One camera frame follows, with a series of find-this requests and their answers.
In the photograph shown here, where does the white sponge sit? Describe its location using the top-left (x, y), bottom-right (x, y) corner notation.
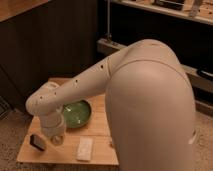
top-left (76, 138), bottom-right (93, 161)

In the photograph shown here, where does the wooden table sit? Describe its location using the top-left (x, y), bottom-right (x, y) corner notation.
top-left (16, 77), bottom-right (120, 168)

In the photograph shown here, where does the upper shelf with items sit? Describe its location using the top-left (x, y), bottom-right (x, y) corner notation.
top-left (111, 0), bottom-right (213, 26)

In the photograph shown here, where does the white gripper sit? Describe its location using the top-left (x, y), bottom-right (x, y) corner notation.
top-left (39, 113), bottom-right (66, 145)

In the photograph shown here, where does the metal shelf ledge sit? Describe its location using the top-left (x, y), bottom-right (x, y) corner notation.
top-left (97, 38), bottom-right (213, 117)

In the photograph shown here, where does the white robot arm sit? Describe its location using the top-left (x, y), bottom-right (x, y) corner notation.
top-left (26, 39), bottom-right (196, 171)

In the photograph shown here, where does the green bowl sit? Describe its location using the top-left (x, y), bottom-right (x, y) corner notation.
top-left (63, 100), bottom-right (92, 129)

